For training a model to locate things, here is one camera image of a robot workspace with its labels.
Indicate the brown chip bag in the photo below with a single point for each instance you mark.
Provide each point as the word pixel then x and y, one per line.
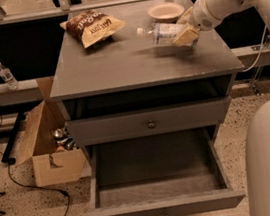
pixel 92 26

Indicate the cans in cardboard box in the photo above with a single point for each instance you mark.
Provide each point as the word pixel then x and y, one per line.
pixel 64 140

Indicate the closed grey top drawer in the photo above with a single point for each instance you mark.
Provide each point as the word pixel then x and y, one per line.
pixel 129 125

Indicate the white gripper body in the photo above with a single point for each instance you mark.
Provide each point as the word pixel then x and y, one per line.
pixel 199 16

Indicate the blue plastic bottle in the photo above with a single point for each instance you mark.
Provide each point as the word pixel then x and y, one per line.
pixel 160 33

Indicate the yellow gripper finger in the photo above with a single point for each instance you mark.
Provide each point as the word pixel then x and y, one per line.
pixel 187 34
pixel 186 17

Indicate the cardboard box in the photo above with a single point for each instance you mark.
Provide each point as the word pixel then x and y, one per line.
pixel 51 165

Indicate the white paper bowl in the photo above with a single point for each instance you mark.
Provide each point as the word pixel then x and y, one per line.
pixel 166 12

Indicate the black stand leg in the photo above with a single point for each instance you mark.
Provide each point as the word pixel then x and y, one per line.
pixel 6 158

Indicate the open grey middle drawer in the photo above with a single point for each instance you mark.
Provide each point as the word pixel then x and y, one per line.
pixel 173 174

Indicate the grey wooden drawer cabinet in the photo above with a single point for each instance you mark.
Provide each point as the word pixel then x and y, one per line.
pixel 129 73

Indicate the clear water bottle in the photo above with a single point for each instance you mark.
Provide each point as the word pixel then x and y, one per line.
pixel 8 77

